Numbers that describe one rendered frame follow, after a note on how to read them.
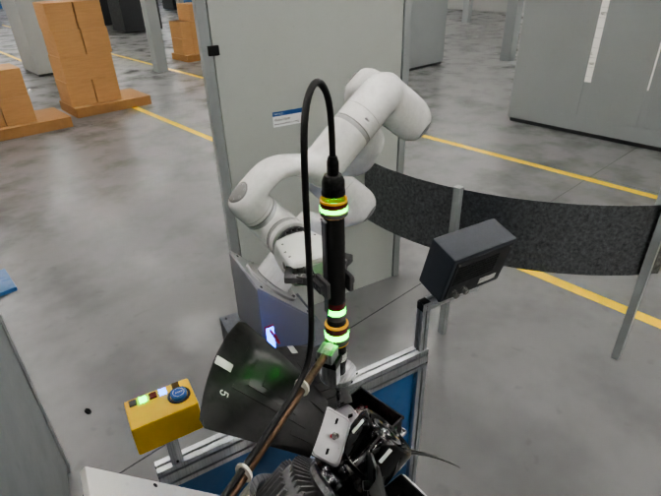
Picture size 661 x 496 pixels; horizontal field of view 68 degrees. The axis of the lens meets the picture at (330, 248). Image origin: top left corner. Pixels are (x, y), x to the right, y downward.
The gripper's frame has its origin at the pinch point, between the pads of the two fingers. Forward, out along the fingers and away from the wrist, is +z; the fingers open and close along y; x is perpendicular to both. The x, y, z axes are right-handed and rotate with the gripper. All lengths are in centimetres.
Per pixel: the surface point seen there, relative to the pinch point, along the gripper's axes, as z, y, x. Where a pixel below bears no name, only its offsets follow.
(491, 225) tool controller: -36, -79, -28
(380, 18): -179, -135, 19
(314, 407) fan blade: 3.7, 7.0, -22.6
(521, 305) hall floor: -105, -202, -153
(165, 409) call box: -33, 29, -46
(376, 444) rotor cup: 12.6, -0.5, -27.6
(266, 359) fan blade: -4.0, 12.2, -14.5
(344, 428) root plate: 6.6, 2.3, -28.0
